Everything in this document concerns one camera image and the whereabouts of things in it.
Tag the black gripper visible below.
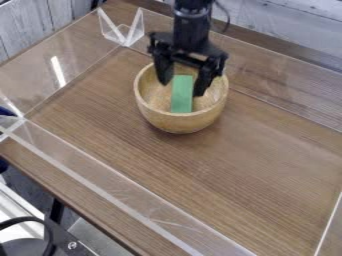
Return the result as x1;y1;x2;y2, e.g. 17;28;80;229
148;7;228;97

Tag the green rectangular block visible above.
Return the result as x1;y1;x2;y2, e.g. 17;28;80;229
171;75;193;113

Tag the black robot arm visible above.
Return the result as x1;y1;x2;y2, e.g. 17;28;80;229
147;0;228;97

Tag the brown wooden bowl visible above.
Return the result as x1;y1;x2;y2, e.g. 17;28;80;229
133;63;229;134

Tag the blue object at edge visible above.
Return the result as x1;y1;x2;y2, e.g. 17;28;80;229
0;105;17;174

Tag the black table leg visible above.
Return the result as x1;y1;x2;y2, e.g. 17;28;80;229
49;199;64;224

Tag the clear acrylic corner bracket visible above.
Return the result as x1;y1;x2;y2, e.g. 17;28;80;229
97;8;144;47

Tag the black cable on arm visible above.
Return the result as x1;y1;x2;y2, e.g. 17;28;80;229
215;0;232;34

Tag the clear acrylic tray wall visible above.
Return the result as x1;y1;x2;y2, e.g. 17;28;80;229
0;97;256;256

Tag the metal base plate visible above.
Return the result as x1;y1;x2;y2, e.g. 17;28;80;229
61;217;133;256

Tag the black curved cable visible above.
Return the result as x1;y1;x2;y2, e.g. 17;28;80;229
0;215;56;256

